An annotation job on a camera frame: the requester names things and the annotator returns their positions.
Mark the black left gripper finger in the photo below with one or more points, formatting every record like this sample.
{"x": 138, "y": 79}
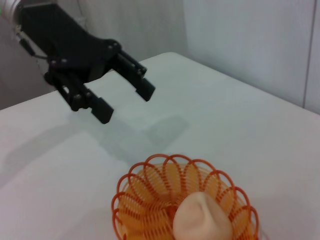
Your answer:
{"x": 145, "y": 88}

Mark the beige round bun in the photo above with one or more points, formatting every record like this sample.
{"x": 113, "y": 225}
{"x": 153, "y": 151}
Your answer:
{"x": 200, "y": 220}

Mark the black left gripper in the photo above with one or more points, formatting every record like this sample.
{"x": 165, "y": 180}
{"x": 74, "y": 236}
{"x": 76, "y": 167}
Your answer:
{"x": 67, "y": 47}

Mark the orange plastic woven basket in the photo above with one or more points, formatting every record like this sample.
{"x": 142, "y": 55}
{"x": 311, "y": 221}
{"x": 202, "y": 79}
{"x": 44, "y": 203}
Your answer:
{"x": 150, "y": 190}

